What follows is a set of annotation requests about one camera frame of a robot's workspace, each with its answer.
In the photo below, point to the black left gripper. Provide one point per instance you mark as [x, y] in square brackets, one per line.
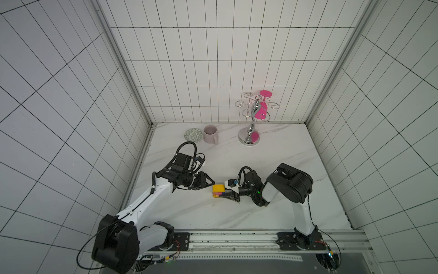
[202, 182]

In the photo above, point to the yellow curved lego brick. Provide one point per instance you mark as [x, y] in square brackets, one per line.
[218, 188]

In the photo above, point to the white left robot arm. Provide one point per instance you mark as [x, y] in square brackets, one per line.
[120, 239]

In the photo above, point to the pink ribbed mug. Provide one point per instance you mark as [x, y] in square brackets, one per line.
[211, 135]

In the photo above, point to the patterned ceramic bowl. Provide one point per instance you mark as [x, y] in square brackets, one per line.
[193, 135]

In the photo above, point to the pink plastic wine glass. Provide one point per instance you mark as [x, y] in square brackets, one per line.
[262, 106]

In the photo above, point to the chrome cup holder stand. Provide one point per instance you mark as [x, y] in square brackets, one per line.
[250, 136]

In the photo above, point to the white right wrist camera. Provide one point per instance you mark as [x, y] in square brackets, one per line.
[231, 184]

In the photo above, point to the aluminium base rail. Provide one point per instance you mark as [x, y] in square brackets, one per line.
[258, 245]

